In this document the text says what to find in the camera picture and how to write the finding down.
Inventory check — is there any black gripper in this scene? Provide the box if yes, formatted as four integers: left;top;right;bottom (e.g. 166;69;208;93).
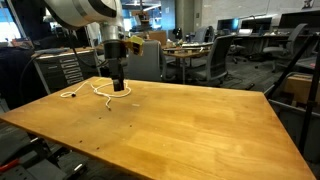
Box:
104;40;126;92

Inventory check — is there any white rope with black tip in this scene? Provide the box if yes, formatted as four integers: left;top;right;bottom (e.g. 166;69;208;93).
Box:
59;79;133;111

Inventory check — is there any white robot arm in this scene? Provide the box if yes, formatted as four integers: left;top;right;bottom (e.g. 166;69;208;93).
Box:
4;0;126;91

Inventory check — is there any grey office chair centre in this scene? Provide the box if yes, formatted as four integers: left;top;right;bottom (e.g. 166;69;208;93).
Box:
128;40;162;82

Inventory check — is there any wooden desk with clutter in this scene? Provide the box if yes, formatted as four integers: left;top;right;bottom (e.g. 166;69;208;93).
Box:
162;42;213;81

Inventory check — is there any dark mesh office chair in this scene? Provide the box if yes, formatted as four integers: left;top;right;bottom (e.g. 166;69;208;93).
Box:
189;35;234;86

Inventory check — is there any black computer monitor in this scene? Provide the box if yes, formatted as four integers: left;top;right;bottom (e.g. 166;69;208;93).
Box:
241;17;272;33

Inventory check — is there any cardboard box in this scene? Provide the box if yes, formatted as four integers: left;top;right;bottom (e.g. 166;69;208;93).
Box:
284;74;313;104

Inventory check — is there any black tripod leg right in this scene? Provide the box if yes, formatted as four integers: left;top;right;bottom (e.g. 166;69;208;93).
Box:
265;33;320;156

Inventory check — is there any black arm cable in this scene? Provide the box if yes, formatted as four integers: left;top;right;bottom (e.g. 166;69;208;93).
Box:
66;29;111;71

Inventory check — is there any wrist camera yellow green mount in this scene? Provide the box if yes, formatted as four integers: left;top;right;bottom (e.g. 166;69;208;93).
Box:
124;36;144;55

